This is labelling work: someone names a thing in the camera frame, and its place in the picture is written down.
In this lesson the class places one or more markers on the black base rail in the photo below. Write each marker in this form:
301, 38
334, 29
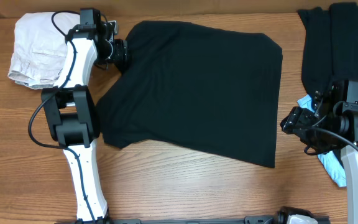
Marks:
246, 220

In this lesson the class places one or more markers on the grey folded garment under trousers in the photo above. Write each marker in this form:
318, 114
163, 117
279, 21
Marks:
36, 86

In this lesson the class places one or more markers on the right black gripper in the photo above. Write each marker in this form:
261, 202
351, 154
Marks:
295, 121

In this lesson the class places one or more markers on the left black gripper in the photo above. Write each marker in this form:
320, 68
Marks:
120, 54

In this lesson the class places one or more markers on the beige folded trousers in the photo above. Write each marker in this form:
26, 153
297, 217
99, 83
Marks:
39, 46

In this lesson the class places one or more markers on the black t-shirt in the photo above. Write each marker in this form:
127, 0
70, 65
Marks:
206, 89

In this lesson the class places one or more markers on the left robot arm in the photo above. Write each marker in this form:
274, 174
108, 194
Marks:
70, 111

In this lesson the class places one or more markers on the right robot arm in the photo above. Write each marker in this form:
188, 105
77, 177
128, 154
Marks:
342, 101

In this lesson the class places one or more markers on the black knit garment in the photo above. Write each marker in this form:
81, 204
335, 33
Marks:
331, 46

